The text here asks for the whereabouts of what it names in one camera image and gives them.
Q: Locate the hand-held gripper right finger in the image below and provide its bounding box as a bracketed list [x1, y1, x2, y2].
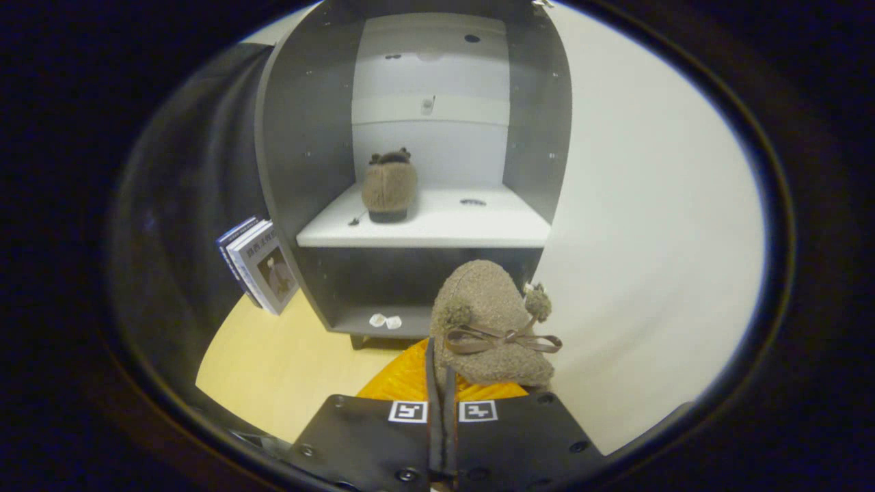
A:
[444, 366, 606, 492]

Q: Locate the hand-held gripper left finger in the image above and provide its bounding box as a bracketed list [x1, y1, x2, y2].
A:
[290, 338, 439, 492]

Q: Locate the brown fluffy shoe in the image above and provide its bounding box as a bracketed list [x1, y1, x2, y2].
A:
[360, 147, 419, 225]
[429, 259, 564, 390]

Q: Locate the grey shoe cabinet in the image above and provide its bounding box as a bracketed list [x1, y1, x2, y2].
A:
[254, 0, 574, 351]

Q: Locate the blue-grey cover book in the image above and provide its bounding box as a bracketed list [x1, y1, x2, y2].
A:
[228, 221, 300, 316]
[215, 216, 264, 305]

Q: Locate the black backdrop cloth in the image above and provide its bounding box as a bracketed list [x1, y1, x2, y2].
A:
[108, 42, 275, 428]

